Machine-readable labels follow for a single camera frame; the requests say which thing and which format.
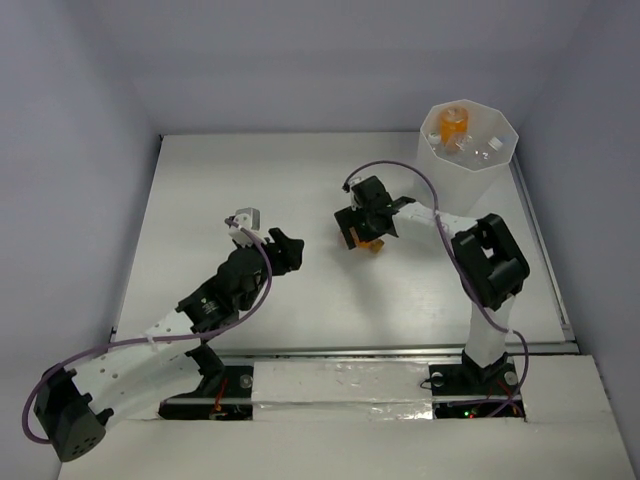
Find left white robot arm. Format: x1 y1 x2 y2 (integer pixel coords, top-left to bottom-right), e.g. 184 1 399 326
22 222 305 463

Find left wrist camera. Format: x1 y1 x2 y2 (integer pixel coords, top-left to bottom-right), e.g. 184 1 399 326
226 207 264 247

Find translucent white bin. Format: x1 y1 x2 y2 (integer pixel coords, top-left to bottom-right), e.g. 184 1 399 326
415 99 519 215

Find green label clear bottle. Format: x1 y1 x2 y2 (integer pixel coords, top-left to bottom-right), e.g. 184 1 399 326
427 131 442 145

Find aluminium rail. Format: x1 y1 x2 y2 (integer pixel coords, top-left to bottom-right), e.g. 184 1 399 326
213 341 580 357

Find clear bottle white cap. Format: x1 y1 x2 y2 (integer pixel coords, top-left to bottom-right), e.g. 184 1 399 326
475 136 504 167

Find orange juice bottle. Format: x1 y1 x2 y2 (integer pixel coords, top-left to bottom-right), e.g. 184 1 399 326
340 229 385 254
438 105 469 145

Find blue label clear bottle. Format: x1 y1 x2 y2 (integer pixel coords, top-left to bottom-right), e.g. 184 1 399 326
445 132 474 155

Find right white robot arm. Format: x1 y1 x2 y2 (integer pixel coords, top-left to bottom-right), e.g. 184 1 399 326
334 176 530 396

